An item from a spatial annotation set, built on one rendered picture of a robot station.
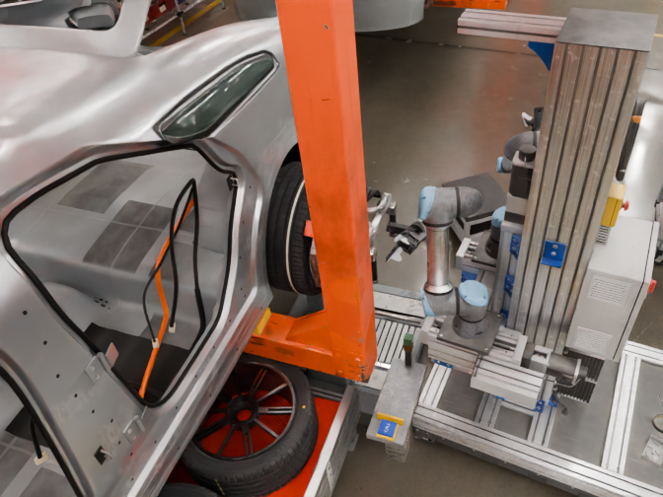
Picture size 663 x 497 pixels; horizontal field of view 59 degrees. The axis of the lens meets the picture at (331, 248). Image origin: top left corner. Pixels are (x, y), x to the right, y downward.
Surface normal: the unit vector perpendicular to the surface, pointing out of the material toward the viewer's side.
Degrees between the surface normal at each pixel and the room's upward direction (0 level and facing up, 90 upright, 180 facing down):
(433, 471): 0
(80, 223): 6
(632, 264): 0
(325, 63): 90
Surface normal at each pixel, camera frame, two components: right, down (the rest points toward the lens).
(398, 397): -0.10, -0.72
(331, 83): -0.34, 0.67
